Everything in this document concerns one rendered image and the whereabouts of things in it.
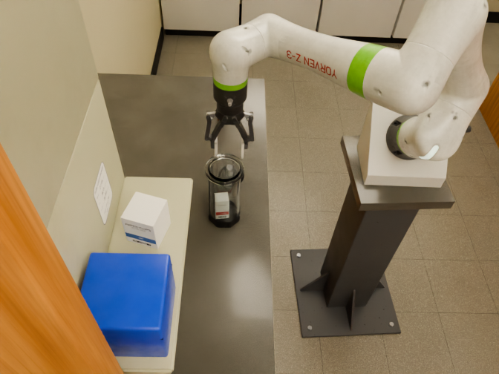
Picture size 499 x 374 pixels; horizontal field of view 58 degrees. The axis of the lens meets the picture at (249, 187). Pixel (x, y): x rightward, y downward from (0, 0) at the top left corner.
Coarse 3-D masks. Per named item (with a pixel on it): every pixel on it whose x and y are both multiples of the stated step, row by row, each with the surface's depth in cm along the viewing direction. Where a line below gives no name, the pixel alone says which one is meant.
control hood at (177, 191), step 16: (128, 192) 74; (144, 192) 74; (160, 192) 74; (176, 192) 74; (176, 208) 72; (176, 224) 70; (112, 240) 68; (176, 240) 68; (176, 256) 67; (176, 272) 65; (176, 288) 63; (176, 304) 62; (176, 320) 61; (176, 336) 59; (128, 368) 56; (144, 368) 56; (160, 368) 56
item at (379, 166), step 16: (368, 112) 150; (384, 112) 146; (368, 128) 150; (384, 128) 147; (368, 144) 149; (384, 144) 148; (368, 160) 148; (384, 160) 148; (400, 160) 148; (416, 160) 149; (368, 176) 149; (384, 176) 149; (400, 176) 149; (416, 176) 149; (432, 176) 149
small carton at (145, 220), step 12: (132, 204) 65; (144, 204) 65; (156, 204) 65; (132, 216) 64; (144, 216) 64; (156, 216) 64; (168, 216) 68; (132, 228) 65; (144, 228) 64; (156, 228) 64; (168, 228) 70; (132, 240) 68; (144, 240) 66; (156, 240) 66
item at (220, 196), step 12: (216, 156) 127; (228, 156) 127; (216, 168) 130; (228, 168) 131; (240, 168) 124; (216, 180) 121; (228, 180) 122; (240, 180) 127; (216, 192) 127; (228, 192) 126; (240, 192) 133; (216, 204) 131; (228, 204) 130; (216, 216) 136; (228, 216) 135
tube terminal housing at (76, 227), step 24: (96, 96) 60; (96, 120) 60; (96, 144) 60; (72, 168) 52; (96, 168) 60; (120, 168) 73; (72, 192) 52; (120, 192) 74; (72, 216) 52; (96, 216) 61; (72, 240) 52; (96, 240) 61; (72, 264) 52
